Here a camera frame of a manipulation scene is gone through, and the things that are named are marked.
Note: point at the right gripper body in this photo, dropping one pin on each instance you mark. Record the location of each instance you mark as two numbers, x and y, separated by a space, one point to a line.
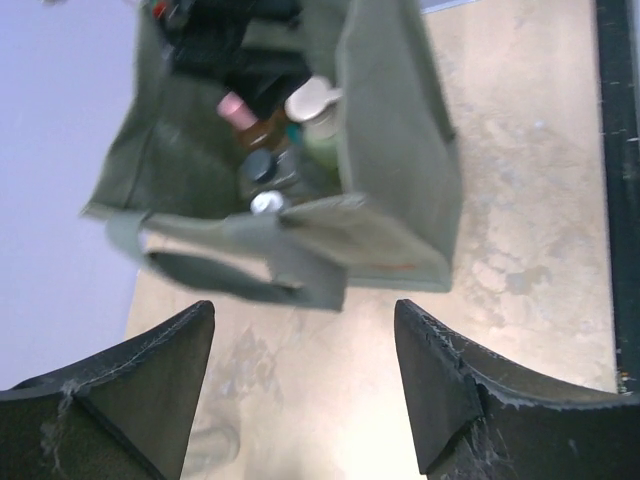
206 39

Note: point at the clear bottle dark label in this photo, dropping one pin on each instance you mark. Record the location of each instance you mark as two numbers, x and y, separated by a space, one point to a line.
263 170

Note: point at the orange bottle pink cap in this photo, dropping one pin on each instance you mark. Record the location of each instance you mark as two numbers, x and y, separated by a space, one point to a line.
251 132

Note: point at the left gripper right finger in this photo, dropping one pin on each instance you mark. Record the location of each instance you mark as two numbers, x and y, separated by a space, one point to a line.
475 414

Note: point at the green canvas bag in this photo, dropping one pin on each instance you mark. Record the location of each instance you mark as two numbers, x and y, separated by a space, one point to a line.
169 194

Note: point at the green bottle beige cap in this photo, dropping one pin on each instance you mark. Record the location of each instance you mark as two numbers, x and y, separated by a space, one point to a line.
314 106

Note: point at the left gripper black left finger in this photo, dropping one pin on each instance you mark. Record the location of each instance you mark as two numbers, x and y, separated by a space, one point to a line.
123 413

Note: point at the silver squeeze tube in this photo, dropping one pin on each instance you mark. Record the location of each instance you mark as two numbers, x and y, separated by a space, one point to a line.
216 445

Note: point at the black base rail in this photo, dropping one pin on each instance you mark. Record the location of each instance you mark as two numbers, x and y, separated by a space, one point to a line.
619 89

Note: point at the amber bottle white cap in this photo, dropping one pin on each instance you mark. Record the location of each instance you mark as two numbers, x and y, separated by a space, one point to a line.
272 201

